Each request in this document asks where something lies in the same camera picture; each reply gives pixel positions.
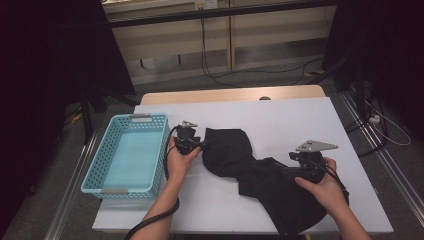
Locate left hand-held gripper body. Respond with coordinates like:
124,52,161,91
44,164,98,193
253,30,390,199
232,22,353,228
174,120,205,156

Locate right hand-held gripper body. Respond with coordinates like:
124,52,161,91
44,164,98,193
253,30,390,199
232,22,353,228
288,139,339,184

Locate black shorts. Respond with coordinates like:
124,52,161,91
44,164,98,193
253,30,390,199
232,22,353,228
201,127,329,236

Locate light blue plastic basket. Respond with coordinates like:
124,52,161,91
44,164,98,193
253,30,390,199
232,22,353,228
80,113,171,201

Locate person's left hand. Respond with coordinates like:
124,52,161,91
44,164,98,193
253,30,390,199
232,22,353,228
165,136,203,184

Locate person's right hand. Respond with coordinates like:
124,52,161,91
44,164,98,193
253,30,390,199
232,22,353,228
294,156,350,215

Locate wooden table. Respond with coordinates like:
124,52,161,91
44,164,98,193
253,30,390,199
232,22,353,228
139,84,327,106

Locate black metal stand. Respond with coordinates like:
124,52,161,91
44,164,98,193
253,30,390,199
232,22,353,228
308,53,368,118

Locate beige wooden cabinet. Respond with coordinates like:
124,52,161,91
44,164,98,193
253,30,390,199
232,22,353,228
101,0,338,86

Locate black curtain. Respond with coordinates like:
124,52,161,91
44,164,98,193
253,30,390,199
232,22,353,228
0,0,136,234
321,0,424,141

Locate right hand-held gripper black cable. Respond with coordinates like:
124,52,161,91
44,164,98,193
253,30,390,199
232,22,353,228
313,162,351,206

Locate hand-held gripper black cable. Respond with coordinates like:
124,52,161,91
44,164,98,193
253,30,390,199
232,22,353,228
123,125,182,240
313,162,351,206

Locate bundle of black floor cables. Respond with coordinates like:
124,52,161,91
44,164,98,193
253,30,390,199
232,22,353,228
344,96,389,158

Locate aluminium floor rail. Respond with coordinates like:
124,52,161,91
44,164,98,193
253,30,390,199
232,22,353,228
43,131,100,240
339,91,424,218

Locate left hand-held gripper black cable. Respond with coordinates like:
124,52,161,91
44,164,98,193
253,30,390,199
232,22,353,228
123,125,182,240

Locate white cable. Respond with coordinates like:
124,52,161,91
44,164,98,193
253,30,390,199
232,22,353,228
364,99,412,147

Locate black power cable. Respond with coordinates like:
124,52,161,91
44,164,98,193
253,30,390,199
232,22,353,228
199,9,325,89

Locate white wall socket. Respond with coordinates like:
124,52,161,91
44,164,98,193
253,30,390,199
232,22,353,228
194,0,219,10

